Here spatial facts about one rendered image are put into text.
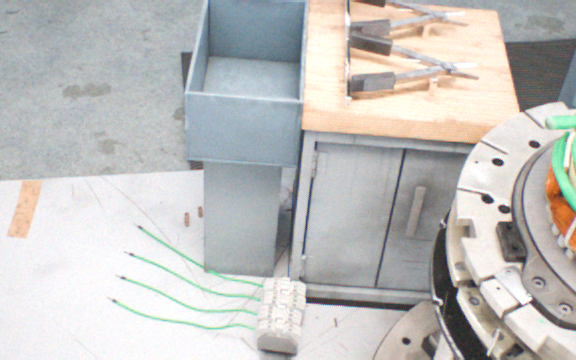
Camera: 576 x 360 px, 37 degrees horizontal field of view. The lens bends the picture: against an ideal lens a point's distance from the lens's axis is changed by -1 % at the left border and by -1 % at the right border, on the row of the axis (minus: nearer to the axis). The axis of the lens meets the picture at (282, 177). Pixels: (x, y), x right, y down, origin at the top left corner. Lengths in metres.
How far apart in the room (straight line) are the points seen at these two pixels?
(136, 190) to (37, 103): 1.40
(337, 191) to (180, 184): 0.30
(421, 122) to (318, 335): 0.29
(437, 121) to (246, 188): 0.22
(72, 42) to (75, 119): 0.36
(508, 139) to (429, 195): 0.15
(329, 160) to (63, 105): 1.69
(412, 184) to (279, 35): 0.22
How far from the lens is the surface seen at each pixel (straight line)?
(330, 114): 0.77
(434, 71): 0.80
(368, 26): 0.84
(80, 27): 2.75
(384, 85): 0.78
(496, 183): 0.69
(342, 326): 0.97
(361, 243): 0.91
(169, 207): 1.07
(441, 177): 0.85
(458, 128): 0.79
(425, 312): 0.97
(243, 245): 0.96
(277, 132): 0.80
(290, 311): 0.93
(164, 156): 2.27
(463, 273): 0.67
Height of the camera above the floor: 1.56
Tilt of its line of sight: 45 degrees down
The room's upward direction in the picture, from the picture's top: 5 degrees clockwise
